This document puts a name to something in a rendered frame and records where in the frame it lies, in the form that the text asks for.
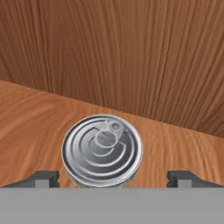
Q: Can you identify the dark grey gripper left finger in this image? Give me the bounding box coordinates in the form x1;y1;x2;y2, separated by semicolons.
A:
2;171;60;189

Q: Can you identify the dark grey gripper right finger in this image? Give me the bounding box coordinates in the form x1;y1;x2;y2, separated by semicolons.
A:
166;171;224;189

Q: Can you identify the silver food can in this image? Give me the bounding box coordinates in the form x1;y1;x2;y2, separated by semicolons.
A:
60;114;144;189

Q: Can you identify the wooden cabinet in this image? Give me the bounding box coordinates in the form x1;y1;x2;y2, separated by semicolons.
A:
0;0;224;189

